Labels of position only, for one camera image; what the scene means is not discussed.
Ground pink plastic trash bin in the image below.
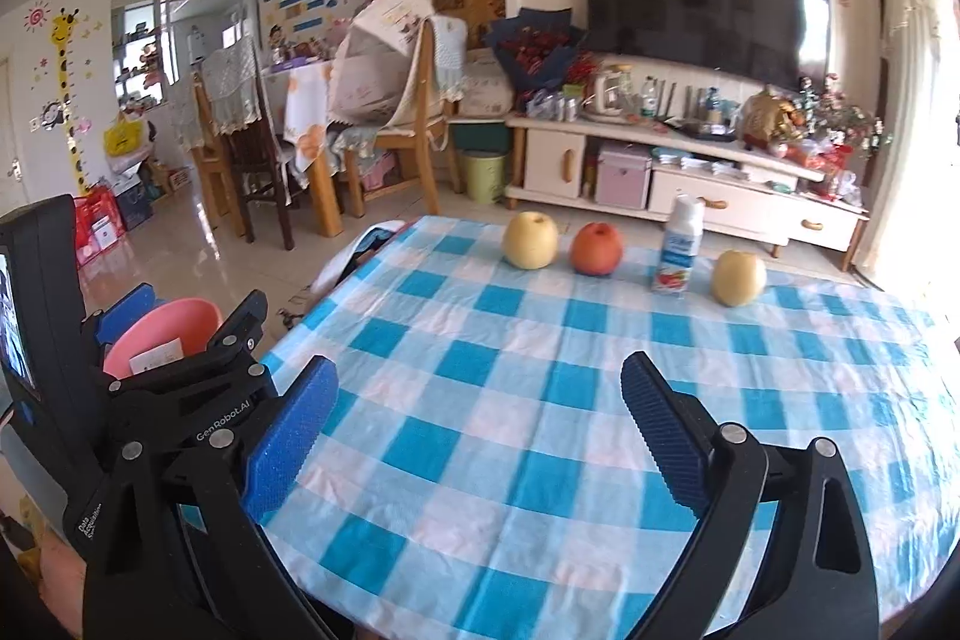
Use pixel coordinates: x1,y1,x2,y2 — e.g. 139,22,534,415
103,298,223,380

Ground blue white checkered tablecloth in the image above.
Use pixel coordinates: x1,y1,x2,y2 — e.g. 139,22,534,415
262,218,958,638

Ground yellow plastic bag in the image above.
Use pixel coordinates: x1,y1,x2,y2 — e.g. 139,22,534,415
103,112,148,158

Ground red apple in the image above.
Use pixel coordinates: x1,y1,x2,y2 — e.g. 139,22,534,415
569,223,625,276

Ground white tv cabinet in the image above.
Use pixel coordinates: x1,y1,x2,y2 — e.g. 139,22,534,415
505,115,869,269

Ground white yogurt drink bottle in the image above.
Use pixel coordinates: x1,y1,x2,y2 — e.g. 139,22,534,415
652,193,704,294

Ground person's left hand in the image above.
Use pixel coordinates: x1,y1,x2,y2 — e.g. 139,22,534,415
39,530,86,638

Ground dark blue flower bouquet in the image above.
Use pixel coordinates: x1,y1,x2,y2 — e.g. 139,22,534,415
485,7,587,92

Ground green waste bin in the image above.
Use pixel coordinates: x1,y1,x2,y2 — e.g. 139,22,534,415
462,151,506,205

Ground giraffe height wall sticker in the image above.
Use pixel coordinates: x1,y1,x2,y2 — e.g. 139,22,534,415
50,8,91,197

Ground white electric kettle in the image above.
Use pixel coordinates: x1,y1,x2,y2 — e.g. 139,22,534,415
590,64,635,117

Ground white milk carton box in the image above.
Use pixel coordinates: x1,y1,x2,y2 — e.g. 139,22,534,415
128,338,184,375

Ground black flat screen television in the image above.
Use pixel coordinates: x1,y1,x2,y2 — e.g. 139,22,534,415
587,0,832,89

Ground large yellow pear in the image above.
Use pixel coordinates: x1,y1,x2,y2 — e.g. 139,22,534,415
501,211,558,271

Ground dark wooden chair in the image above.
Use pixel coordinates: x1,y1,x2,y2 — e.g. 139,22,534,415
200,35,295,250

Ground small yellow pear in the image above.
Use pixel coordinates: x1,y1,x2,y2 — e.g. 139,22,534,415
711,250,768,307

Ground red gift boxes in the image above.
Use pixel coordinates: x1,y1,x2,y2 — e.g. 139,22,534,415
73,185,125,268

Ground light wooden chair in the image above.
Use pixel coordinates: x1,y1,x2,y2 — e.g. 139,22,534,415
338,14,467,218

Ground pink storage box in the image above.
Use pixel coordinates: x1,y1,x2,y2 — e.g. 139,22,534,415
596,140,652,209

